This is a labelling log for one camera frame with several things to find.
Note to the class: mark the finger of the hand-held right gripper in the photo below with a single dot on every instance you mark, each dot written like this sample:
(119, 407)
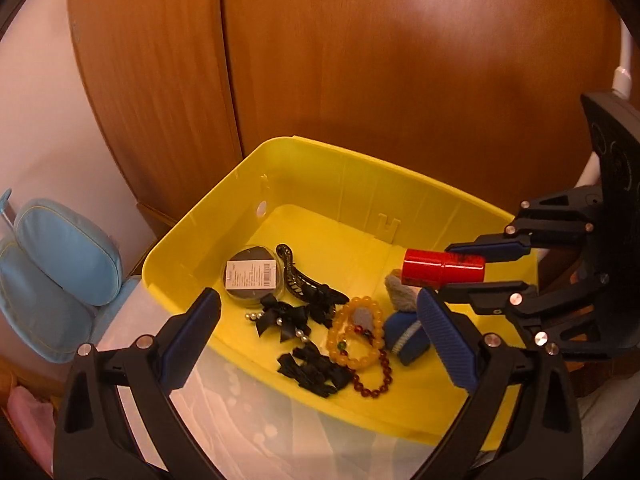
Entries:
(495, 249)
(485, 296)

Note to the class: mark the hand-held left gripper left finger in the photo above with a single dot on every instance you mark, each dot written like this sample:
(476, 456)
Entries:
(190, 340)

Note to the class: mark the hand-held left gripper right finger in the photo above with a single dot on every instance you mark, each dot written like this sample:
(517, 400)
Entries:
(450, 342)

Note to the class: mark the red tube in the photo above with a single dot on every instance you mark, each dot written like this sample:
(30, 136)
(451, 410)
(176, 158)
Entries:
(430, 266)

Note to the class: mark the round clear case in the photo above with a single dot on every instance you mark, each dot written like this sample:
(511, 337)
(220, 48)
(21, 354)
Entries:
(250, 275)

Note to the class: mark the black pearl hair claw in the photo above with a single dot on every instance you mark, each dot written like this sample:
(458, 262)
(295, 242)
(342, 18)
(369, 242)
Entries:
(280, 317)

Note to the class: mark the black bow hair clip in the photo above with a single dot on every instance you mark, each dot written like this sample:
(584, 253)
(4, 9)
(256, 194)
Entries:
(315, 367)

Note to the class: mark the long black hair clip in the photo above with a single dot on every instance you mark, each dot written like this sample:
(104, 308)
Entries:
(305, 282)

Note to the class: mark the yellow plastic bin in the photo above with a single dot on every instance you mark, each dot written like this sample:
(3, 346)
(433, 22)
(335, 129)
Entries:
(310, 175)

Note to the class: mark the white tube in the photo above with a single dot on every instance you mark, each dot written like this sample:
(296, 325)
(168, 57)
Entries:
(624, 77)

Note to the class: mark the blue chair backrest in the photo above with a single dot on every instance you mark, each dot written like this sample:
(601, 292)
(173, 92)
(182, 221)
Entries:
(60, 260)

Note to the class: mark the person's light trousers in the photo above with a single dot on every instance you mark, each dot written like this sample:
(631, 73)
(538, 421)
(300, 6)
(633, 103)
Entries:
(595, 420)

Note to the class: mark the bed with pink sheet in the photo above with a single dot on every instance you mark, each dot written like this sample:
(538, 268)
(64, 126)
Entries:
(30, 420)

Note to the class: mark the wooden wardrobe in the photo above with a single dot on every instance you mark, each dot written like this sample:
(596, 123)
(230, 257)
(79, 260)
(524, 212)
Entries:
(350, 60)

